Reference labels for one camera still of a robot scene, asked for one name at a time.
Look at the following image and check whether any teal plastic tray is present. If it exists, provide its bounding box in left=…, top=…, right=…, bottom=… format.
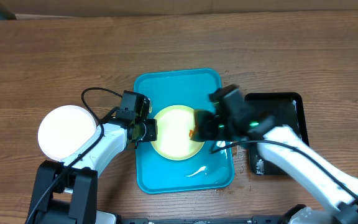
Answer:
left=134, top=68, right=234, bottom=194

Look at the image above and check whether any white plate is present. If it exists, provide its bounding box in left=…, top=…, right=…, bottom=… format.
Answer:
left=37, top=105, right=96, bottom=161

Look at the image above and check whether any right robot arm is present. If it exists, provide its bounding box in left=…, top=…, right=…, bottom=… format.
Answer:
left=191, top=110, right=358, bottom=224

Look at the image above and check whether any yellow-green plastic plate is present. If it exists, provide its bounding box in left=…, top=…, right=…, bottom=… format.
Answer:
left=151, top=105, right=204, bottom=161

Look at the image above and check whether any black water tray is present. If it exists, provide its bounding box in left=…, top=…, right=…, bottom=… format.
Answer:
left=244, top=92, right=309, bottom=175

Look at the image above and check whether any yellow-green sponge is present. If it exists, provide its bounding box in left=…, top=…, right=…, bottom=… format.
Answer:
left=189, top=129, right=195, bottom=140

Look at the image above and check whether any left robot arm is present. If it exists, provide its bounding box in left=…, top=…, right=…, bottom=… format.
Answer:
left=26, top=105, right=156, bottom=223

